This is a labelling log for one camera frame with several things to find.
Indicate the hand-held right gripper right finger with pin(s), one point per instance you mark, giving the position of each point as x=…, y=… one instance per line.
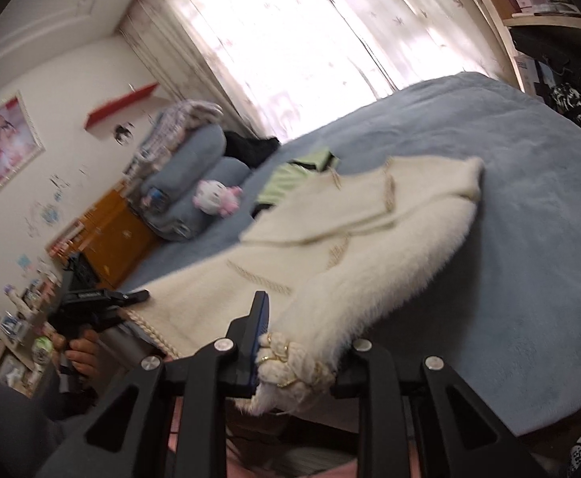
x=370, y=378

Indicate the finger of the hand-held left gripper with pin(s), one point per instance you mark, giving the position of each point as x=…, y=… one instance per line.
x=131, y=297

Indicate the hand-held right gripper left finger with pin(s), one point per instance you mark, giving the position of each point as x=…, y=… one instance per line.
x=258, y=338

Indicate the white fuzzy cardigan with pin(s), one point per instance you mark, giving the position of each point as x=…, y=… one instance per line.
x=370, y=269

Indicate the person's left forearm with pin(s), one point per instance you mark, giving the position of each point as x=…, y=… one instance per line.
x=16, y=423

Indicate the person's left hand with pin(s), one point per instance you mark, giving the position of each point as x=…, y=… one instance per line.
x=83, y=358

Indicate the cluttered small shelf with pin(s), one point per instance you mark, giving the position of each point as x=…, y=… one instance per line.
x=21, y=318

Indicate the orange wooden cabinet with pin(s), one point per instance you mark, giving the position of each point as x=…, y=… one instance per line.
x=116, y=239

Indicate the pink cloth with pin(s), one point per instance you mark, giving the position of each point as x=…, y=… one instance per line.
x=320, y=465

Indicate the grey-blue pillows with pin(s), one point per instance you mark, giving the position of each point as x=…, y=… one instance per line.
x=181, y=209

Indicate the pink cat plush toy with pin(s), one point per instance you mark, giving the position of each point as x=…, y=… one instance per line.
x=215, y=199

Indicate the green and black garment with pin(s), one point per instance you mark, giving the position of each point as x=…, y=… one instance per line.
x=285, y=179

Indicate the rolled blue blanket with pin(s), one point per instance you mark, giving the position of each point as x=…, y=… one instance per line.
x=195, y=149

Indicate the black fuzzy garment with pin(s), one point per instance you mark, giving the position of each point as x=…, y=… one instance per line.
x=250, y=149

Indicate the floral white blanket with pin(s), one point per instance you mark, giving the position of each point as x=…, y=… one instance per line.
x=181, y=114

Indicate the blue bed blanket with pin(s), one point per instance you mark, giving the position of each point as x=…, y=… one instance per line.
x=519, y=234

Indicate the sheer leaf-print curtain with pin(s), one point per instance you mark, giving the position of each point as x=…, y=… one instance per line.
x=230, y=35
x=419, y=25

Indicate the white box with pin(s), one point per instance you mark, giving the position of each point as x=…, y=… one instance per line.
x=525, y=74

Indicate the wooden bookshelf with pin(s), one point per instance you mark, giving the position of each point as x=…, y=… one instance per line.
x=544, y=20

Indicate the face wall sticker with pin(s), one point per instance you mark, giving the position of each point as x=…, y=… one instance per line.
x=122, y=133

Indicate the framed wall picture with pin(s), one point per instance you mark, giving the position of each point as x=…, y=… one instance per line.
x=4, y=147

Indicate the red wall shelf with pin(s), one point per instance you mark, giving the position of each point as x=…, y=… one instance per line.
x=121, y=107

